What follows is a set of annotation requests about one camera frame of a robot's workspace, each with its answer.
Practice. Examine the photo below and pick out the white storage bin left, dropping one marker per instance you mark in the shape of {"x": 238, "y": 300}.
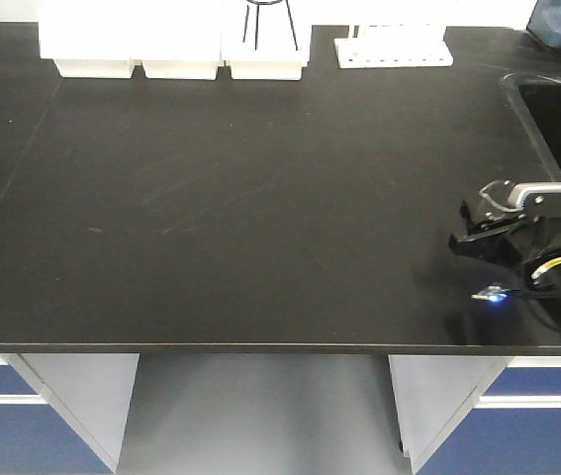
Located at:
{"x": 87, "y": 39}

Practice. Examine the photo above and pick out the white storage bin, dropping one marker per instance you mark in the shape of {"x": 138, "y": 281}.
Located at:
{"x": 87, "y": 39}
{"x": 176, "y": 39}
{"x": 276, "y": 58}

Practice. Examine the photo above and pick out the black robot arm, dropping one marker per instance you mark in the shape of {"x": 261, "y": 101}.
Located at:
{"x": 541, "y": 295}

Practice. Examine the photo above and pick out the black metal tripod stand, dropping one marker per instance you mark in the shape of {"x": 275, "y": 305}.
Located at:
{"x": 257, "y": 5}

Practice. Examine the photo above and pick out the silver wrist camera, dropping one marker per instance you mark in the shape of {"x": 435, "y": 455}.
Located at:
{"x": 541, "y": 199}

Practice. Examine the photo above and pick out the white storage bin right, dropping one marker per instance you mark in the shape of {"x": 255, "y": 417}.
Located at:
{"x": 276, "y": 58}

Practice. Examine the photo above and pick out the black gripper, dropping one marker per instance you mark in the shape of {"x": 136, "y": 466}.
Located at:
{"x": 528, "y": 245}

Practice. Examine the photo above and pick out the white storage bin middle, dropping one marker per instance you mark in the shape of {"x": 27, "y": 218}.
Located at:
{"x": 176, "y": 39}

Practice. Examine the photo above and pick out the small clear glass beaker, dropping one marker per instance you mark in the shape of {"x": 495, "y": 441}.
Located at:
{"x": 494, "y": 199}

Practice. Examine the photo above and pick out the white test tube rack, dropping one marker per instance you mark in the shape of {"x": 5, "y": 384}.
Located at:
{"x": 393, "y": 46}

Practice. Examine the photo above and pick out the small lit circuit board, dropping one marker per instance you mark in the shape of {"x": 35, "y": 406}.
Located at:
{"x": 493, "y": 294}

